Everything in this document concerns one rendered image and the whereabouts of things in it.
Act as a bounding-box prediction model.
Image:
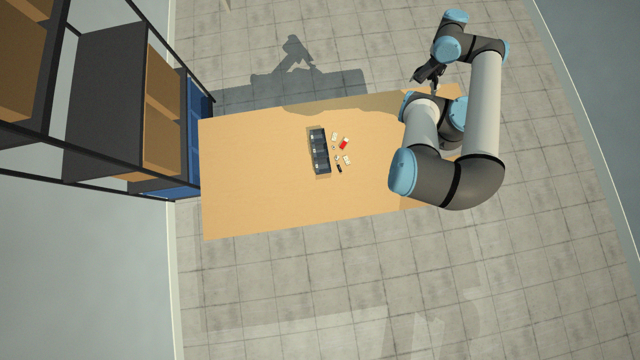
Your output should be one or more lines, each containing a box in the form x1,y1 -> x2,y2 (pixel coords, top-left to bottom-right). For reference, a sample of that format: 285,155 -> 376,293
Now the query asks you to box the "dark grey rack of bins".
309,128 -> 332,175

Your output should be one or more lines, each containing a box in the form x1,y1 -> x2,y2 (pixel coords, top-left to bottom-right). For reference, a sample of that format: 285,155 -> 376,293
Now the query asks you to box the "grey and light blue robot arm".
387,8 -> 510,211

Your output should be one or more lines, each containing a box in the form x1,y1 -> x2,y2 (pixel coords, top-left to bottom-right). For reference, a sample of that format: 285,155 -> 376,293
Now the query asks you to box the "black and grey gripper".
409,54 -> 447,96

